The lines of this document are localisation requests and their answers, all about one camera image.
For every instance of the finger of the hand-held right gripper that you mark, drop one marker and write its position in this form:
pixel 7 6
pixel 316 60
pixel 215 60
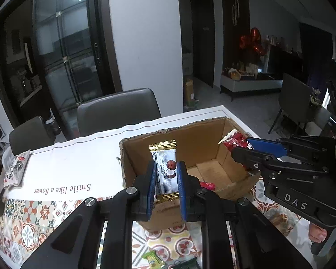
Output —
pixel 249 158
pixel 266 145

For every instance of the cardboard box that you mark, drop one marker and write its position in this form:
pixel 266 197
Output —
pixel 201 140

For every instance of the patterned tile-print tablecloth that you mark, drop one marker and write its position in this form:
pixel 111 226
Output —
pixel 30 218

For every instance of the small flower bunch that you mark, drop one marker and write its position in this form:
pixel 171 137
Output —
pixel 315 96

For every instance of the small grey dining chair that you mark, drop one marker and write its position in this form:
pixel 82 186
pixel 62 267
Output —
pixel 30 134

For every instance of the tall cardboard carton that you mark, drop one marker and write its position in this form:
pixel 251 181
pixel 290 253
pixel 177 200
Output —
pixel 189 92

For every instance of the red snack packet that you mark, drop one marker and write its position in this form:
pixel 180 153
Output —
pixel 235 143

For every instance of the low white sideboard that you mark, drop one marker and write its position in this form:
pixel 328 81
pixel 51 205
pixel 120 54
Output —
pixel 249 85

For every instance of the dark media console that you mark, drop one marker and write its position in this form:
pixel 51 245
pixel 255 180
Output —
pixel 285 60

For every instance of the grey chair with thin legs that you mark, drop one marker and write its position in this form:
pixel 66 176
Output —
pixel 294 95

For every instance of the large grey dining chair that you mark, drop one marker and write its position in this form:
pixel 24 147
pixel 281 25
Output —
pixel 117 109

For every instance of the dark framed glass door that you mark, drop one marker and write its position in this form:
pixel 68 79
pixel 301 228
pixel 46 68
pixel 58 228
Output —
pixel 67 47

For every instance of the white lettered table cloth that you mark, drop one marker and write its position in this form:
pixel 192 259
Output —
pixel 86 157

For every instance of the dark room door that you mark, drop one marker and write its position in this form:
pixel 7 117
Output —
pixel 203 39

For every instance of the pink wrapped candy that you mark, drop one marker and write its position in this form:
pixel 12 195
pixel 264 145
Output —
pixel 207 185

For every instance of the person's right hand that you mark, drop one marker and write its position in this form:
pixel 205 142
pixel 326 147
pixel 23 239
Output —
pixel 316 234

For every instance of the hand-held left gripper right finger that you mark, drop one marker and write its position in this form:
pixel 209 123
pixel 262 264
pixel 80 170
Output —
pixel 182 190

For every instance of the light green snack packet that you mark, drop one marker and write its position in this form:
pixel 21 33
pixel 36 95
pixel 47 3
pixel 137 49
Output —
pixel 154 259

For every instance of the white gold-ended snack packet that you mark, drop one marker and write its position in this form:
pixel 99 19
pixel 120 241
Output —
pixel 166 157

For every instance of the red foil balloons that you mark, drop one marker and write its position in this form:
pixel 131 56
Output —
pixel 253 40

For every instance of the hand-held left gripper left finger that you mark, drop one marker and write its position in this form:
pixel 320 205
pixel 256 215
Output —
pixel 151 190

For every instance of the floral printed bag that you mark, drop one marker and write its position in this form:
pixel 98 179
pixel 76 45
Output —
pixel 16 165

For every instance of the dark green snack packet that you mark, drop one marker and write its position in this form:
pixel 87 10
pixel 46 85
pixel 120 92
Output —
pixel 186 264

